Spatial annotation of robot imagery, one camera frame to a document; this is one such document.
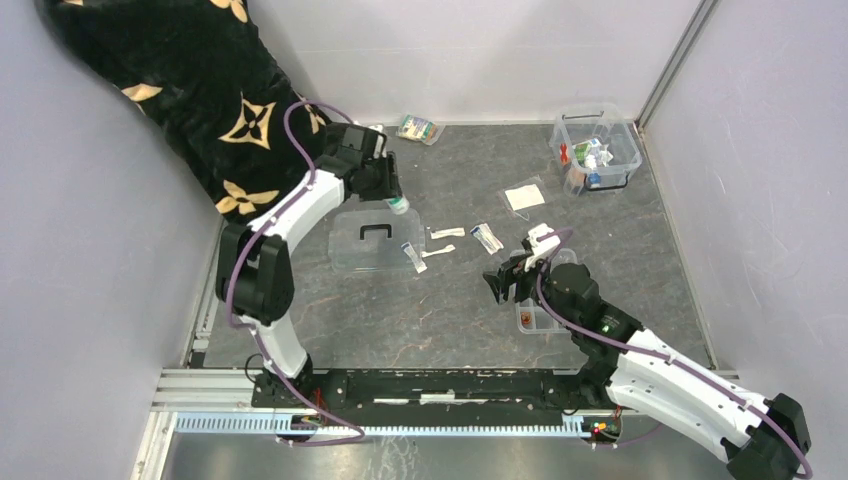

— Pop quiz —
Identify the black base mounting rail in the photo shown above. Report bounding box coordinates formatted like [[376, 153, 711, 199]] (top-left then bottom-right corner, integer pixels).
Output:
[[251, 368, 624, 427]]

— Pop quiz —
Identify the brown medicine bottle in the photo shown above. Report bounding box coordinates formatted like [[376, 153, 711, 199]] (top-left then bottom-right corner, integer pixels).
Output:
[[565, 166, 586, 196]]

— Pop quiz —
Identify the teal item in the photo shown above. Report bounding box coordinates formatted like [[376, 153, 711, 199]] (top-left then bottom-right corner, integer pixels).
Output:
[[573, 138, 614, 170]]

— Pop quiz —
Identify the clear plastic storage box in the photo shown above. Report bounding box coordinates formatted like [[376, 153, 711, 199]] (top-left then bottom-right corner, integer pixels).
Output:
[[549, 101, 642, 196]]

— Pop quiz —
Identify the white bottle green label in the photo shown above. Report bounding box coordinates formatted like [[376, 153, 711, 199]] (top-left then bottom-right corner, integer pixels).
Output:
[[386, 196, 410, 215]]

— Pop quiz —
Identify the black floral plush blanket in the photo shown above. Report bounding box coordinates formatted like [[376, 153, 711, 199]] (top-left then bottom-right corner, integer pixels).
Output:
[[37, 0, 339, 224]]

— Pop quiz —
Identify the clear compartment organizer tray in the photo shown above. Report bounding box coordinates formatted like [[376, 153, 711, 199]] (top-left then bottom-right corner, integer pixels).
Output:
[[515, 248, 578, 335]]

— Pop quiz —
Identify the colourful bandage packet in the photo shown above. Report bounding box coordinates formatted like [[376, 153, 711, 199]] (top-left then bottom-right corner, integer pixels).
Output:
[[396, 114, 444, 146]]

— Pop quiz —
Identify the white plaster strip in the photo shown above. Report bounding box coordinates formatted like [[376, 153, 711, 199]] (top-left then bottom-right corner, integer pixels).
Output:
[[430, 227, 466, 240]]

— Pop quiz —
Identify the white blue wipe sachet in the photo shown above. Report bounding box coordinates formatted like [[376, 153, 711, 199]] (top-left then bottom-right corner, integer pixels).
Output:
[[401, 242, 427, 274]]

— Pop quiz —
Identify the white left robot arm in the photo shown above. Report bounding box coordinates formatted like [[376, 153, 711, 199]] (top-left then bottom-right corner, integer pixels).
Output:
[[215, 123, 400, 408]]

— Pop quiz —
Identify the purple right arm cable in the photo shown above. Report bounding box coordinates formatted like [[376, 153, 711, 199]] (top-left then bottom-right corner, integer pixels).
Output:
[[533, 228, 815, 480]]

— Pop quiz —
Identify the gauze pad in clear bag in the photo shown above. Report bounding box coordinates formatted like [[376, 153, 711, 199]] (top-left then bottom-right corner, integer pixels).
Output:
[[498, 175, 553, 221]]

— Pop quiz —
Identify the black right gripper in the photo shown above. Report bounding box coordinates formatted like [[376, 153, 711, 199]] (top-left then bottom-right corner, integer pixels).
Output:
[[481, 248, 577, 330]]

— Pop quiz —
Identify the clear box lid black handle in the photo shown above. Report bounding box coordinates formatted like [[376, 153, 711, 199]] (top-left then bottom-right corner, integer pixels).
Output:
[[328, 209, 425, 273]]

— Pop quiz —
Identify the blue white bandage roll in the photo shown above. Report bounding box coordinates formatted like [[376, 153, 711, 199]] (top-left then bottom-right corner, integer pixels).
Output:
[[586, 171, 602, 190]]

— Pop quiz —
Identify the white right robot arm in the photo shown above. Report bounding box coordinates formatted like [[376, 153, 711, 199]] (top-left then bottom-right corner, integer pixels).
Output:
[[482, 254, 813, 479]]

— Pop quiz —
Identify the white slotted cable duct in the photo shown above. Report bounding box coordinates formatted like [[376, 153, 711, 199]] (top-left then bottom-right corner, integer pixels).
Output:
[[175, 412, 613, 439]]

